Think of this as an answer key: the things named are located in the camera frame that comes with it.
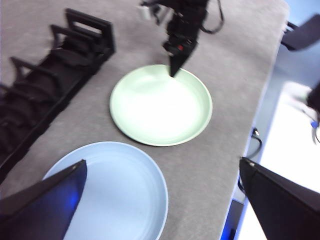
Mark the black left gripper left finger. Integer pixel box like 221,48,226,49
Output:
0,159,88,240

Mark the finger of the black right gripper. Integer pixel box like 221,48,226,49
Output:
168,48,195,78

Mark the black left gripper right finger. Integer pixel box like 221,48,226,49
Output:
239,156,320,240

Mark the green round plate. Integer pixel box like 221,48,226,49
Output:
109,64,214,147

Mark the blue round plate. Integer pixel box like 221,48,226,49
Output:
41,141,169,240

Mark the black plastic plate rack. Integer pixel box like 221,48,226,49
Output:
0,8,116,185

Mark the black angled bar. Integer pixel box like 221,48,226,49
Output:
279,13,320,53

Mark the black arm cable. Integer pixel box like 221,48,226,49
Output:
199,0,225,34

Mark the pale grey camera box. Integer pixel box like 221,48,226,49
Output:
138,6,151,21

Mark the thin black cable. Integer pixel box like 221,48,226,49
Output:
250,127,263,161

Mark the black device with cables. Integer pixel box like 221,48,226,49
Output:
305,81,320,112

